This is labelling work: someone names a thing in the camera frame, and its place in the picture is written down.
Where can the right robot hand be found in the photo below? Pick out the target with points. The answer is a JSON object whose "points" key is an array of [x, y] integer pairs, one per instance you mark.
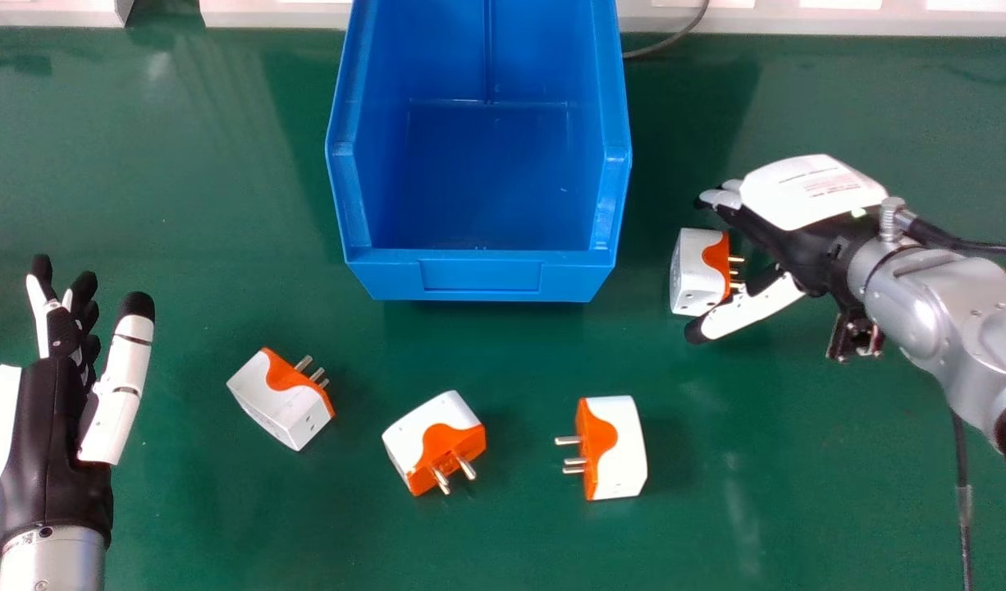
{"points": [[786, 222]]}

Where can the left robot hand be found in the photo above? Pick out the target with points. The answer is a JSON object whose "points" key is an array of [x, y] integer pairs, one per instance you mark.
{"points": [[48, 443]]}

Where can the white-and-orange plug adapter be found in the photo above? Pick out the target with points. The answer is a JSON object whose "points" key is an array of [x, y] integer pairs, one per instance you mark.
{"points": [[698, 271], [280, 400], [434, 443], [608, 447]]}

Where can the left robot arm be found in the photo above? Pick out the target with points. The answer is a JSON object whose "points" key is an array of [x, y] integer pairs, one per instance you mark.
{"points": [[53, 562]]}

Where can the blue plastic bin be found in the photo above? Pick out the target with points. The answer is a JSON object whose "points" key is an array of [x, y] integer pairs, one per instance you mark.
{"points": [[480, 148]]}

